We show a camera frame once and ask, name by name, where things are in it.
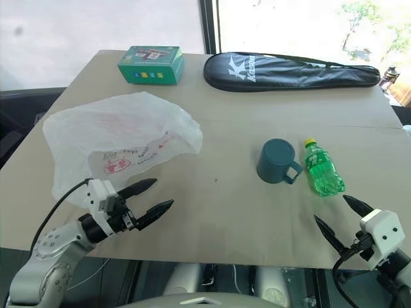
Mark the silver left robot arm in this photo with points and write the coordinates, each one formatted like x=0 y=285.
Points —
x=48 y=244

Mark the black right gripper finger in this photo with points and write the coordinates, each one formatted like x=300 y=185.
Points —
x=360 y=209
x=330 y=237

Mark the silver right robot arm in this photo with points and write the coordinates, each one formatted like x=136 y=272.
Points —
x=401 y=276

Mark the black racket case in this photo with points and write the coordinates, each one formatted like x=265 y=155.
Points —
x=289 y=73

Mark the grey rounded robot torso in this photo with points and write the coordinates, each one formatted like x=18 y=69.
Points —
x=205 y=301

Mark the green cardboard box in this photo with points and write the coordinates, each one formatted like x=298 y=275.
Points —
x=147 y=69

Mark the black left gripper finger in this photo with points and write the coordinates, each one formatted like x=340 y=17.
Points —
x=139 y=187
x=154 y=213

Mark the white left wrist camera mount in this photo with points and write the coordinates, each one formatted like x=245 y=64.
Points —
x=96 y=199

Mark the dark sofa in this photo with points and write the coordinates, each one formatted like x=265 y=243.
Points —
x=19 y=112

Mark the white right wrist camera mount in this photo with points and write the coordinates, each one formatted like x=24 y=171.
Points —
x=385 y=231

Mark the teal plastic mug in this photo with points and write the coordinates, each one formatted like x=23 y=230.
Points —
x=273 y=160

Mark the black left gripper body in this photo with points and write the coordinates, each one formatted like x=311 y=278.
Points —
x=123 y=219

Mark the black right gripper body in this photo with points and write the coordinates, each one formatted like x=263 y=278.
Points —
x=362 y=247

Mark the green soda bottle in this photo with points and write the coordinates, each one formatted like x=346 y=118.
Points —
x=322 y=170

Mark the brown wooden crate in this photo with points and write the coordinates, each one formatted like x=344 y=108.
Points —
x=403 y=93

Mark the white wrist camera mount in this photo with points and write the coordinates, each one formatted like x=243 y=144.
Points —
x=96 y=199
x=385 y=231

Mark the silver rounded robot leg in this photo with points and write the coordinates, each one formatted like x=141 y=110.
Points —
x=273 y=285
x=186 y=277

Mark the white printed plastic bag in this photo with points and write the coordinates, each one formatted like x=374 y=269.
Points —
x=122 y=128

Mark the dark window frame post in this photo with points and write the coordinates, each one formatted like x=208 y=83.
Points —
x=210 y=25

